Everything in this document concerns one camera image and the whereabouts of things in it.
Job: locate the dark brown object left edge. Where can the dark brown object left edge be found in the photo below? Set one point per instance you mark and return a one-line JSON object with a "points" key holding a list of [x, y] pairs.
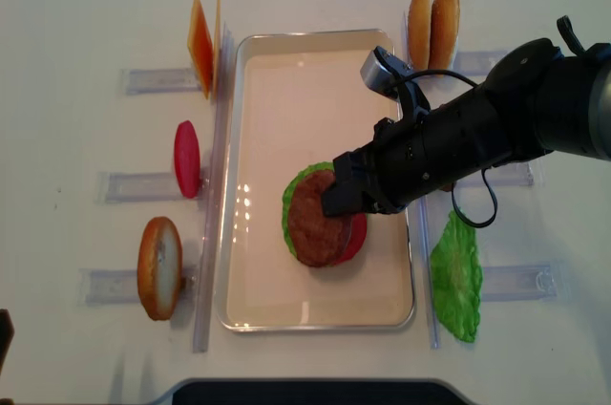
{"points": [[6, 335]]}

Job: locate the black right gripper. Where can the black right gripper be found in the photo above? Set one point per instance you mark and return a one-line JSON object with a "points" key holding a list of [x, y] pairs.
{"points": [[423, 151]]}

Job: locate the clear patty holder rail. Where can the clear patty holder rail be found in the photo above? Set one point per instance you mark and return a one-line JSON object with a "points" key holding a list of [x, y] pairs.
{"points": [[512, 174]]}

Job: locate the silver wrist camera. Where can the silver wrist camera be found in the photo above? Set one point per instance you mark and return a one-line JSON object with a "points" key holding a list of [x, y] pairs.
{"points": [[380, 69]]}

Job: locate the standing red tomato slice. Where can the standing red tomato slice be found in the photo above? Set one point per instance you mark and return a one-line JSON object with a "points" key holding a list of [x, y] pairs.
{"points": [[187, 160]]}

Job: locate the black device at bottom edge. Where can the black device at bottom edge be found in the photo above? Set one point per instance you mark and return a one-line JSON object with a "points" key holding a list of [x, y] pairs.
{"points": [[315, 392]]}

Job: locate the white metal tray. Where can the white metal tray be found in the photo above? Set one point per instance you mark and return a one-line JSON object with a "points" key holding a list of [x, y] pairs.
{"points": [[298, 99]]}

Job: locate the clear bread holder rail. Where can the clear bread holder rail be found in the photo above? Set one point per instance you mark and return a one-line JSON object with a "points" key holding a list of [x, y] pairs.
{"points": [[99, 287], [476, 63]]}

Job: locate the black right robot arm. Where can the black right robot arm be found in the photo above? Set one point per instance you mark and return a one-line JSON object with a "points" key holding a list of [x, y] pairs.
{"points": [[534, 101]]}

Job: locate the clear lettuce holder rail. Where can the clear lettuce holder rail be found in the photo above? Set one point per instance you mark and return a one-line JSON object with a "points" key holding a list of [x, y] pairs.
{"points": [[543, 281]]}

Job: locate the clear left bread holder rail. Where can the clear left bread holder rail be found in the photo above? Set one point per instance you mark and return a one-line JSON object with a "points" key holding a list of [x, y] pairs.
{"points": [[99, 287]]}

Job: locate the left bread bun slice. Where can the left bread bun slice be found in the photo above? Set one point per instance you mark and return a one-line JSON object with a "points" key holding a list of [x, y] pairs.
{"points": [[159, 268]]}

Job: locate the clear tomato holder rail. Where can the clear tomato holder rail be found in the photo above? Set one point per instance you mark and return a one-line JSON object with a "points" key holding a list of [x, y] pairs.
{"points": [[115, 187]]}

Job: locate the clear left long strip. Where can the clear left long strip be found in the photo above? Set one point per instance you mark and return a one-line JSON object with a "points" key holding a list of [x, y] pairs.
{"points": [[215, 194]]}

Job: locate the orange cheese slice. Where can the orange cheese slice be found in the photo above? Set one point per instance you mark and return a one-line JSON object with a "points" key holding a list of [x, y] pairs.
{"points": [[200, 47]]}

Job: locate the brown meat patty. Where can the brown meat patty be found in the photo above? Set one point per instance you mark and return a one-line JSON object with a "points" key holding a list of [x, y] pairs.
{"points": [[317, 240]]}

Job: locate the standing green lettuce leaf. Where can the standing green lettuce leaf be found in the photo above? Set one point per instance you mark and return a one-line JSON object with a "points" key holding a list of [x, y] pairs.
{"points": [[457, 279]]}

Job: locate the red tomato slice on tray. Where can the red tomato slice on tray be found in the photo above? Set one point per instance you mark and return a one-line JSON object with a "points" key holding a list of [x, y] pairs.
{"points": [[358, 234]]}

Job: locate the clear cheese holder rail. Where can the clear cheese holder rail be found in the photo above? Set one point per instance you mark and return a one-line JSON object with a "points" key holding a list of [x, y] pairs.
{"points": [[159, 81]]}

